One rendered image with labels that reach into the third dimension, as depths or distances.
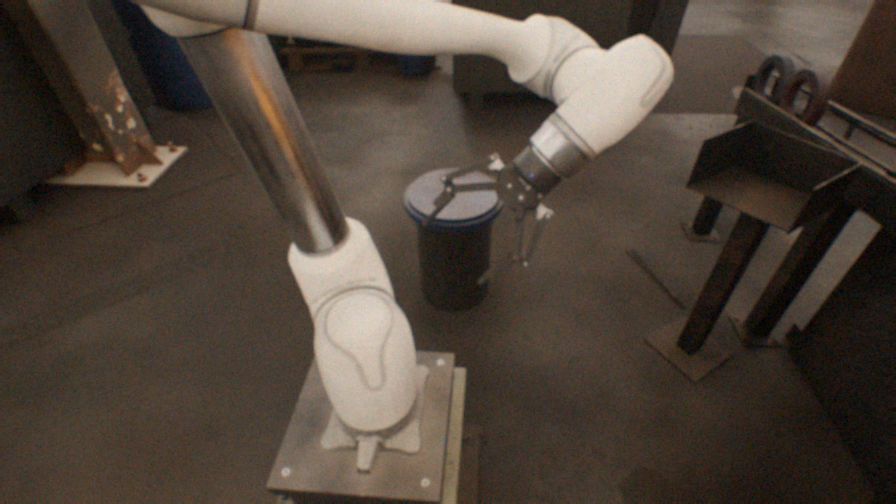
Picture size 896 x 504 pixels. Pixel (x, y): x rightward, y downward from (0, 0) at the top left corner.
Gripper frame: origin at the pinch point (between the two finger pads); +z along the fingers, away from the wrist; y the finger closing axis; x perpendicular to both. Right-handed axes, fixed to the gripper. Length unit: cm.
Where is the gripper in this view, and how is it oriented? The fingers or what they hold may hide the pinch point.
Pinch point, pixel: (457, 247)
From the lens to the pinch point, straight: 76.9
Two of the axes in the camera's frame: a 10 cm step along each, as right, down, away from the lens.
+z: -6.8, 6.5, 3.3
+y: -6.9, -7.2, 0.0
